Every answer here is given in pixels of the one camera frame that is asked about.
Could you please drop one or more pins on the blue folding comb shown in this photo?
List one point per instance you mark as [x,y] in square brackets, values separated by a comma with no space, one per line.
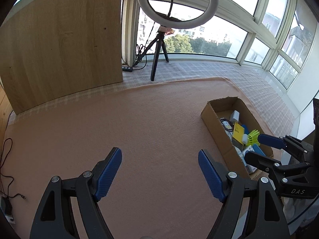
[256,148]

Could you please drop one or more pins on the black inline cable remote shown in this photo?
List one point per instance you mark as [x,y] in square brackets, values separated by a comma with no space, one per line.
[127,69]

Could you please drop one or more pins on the brown cardboard box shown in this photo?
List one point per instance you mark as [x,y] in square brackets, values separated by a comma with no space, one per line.
[223,108]

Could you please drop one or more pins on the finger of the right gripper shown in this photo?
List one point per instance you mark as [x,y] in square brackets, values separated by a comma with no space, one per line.
[259,161]
[271,141]

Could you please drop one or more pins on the white charger adapter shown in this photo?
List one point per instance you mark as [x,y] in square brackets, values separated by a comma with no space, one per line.
[234,117]

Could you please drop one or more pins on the black tripod stand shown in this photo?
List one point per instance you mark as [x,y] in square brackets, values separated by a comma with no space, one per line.
[160,47]

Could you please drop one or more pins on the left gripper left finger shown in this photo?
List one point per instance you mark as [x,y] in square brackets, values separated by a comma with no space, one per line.
[104,173]

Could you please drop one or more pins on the wooden cabinet panel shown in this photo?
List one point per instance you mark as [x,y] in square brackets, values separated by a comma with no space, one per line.
[55,48]

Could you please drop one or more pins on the yellow ruler card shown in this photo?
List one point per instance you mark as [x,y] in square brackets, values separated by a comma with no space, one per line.
[238,133]

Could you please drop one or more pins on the white blue sunscreen tube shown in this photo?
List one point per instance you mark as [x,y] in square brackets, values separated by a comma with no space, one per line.
[250,169]

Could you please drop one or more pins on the yellow plastic shuttlecock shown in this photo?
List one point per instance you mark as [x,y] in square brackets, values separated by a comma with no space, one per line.
[253,138]

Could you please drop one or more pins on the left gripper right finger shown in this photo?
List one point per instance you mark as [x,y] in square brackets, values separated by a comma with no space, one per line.
[215,174]

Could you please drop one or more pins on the right hand white glove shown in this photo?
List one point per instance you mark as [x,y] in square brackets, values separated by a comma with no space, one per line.
[296,211]

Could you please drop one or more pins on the white translucent cap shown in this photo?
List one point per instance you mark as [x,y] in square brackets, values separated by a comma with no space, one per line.
[245,139]

